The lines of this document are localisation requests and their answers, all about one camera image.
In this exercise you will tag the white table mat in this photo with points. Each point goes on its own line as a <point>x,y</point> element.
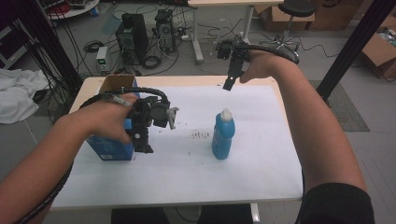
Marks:
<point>186,180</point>

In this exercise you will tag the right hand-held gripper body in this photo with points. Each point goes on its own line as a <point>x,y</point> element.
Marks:
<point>232,49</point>

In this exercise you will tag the white cloth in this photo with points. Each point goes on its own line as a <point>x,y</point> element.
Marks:
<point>18,93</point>

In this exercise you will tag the black metal frame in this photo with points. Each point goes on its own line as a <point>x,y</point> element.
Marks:
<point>53,40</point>

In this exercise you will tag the blue bottle with white cap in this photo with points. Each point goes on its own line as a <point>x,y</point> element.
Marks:
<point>222,140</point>

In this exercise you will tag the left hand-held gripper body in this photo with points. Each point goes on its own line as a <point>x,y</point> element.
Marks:
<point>155,112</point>

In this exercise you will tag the flat brown cardboard box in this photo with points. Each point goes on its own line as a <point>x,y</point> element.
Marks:
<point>280,18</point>

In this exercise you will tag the white desk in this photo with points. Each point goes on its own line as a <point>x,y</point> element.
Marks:
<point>233,2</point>

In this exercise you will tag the white power supply unit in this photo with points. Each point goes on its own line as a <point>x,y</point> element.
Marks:
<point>101,59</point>

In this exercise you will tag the blue cardboard box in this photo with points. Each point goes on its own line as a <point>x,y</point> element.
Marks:
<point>109,151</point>

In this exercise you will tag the person's left hand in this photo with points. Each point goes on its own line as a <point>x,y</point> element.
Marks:
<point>106,119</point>

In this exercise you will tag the round white table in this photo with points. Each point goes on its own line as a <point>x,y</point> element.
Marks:
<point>77,11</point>

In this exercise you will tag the person's dark trousers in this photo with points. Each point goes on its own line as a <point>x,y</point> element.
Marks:
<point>140,216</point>

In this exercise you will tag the black metal post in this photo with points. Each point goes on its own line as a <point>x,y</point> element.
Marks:
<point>355,40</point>

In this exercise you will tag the open brown cardboard box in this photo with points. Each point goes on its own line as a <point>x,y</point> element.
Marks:
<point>378,53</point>

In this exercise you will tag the tall brown cardboard box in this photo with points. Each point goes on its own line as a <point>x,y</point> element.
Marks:
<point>336,15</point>

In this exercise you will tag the large black computer tower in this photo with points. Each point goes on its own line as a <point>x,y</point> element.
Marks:
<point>132,37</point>

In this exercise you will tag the person's black sleeve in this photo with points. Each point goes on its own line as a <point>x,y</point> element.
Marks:
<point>336,205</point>

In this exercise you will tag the grey floor mat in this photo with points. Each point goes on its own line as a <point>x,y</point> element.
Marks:
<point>348,115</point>

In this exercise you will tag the small black computer tower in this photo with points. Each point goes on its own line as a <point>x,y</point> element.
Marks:
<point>165,29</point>

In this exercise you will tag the white table leg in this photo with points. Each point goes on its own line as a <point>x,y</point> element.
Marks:
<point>255,214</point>

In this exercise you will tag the person's right hand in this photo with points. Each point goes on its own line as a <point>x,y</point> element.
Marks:
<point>261,67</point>

